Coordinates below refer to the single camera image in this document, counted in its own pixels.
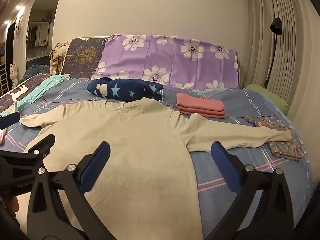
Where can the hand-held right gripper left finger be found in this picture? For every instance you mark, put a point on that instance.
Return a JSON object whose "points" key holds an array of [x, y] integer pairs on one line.
{"points": [[96, 165]]}

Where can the beige long-sleeve shirt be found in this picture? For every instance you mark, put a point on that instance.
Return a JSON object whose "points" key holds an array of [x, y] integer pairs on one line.
{"points": [[140, 150]]}

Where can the dark tree print cushion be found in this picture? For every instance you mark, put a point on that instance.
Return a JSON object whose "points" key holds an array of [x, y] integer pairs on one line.
{"points": [[82, 55]]}

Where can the white cat figurine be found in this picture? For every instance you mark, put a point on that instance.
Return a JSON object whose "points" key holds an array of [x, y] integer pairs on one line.
{"points": [[13, 73]]}

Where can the blue plaid bed sheet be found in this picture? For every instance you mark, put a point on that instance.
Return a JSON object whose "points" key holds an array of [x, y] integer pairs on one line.
{"points": [[250, 160]]}

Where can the navy star print cloth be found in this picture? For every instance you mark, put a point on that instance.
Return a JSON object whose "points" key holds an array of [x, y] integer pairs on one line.
{"points": [[125, 87]]}

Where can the person's left hand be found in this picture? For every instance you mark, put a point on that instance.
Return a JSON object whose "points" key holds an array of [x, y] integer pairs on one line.
{"points": [[13, 203]]}

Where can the cream pleated curtain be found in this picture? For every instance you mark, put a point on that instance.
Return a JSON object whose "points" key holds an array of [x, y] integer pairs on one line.
{"points": [[295, 55]]}

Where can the dark deer print cushion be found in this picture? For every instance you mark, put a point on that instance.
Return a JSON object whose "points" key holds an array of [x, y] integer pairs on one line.
{"points": [[25, 87]]}

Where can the floral patterned garment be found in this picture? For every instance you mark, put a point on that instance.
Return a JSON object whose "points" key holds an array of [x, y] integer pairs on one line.
{"points": [[285, 147]]}

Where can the dark teal knitted blanket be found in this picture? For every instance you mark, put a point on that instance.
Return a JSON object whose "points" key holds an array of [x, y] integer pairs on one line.
{"points": [[37, 70]]}

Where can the folded pink cloth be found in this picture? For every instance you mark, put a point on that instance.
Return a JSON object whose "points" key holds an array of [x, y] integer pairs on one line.
{"points": [[200, 103]]}

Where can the teal cloth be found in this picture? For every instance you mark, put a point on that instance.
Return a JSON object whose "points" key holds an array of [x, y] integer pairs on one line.
{"points": [[42, 90]]}

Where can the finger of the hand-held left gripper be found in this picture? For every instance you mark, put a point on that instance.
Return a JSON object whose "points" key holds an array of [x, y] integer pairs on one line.
{"points": [[43, 145], [8, 120]]}

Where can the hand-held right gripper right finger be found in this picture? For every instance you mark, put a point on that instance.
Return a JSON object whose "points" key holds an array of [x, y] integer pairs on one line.
{"points": [[225, 165]]}

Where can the beige hanging garment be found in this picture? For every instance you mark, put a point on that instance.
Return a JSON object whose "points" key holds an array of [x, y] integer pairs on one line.
{"points": [[57, 55]]}

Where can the purple floral sheet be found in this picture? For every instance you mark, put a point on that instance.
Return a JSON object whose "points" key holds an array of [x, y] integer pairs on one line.
{"points": [[170, 57]]}

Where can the black floor lamp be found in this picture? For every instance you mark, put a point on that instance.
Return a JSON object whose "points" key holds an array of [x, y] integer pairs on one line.
{"points": [[276, 26]]}

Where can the green pillow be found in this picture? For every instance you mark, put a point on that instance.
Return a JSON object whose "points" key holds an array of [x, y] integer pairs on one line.
{"points": [[270, 95]]}

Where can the deer wall ornament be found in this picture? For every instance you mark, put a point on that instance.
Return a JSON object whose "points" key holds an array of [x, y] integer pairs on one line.
{"points": [[18, 28]]}

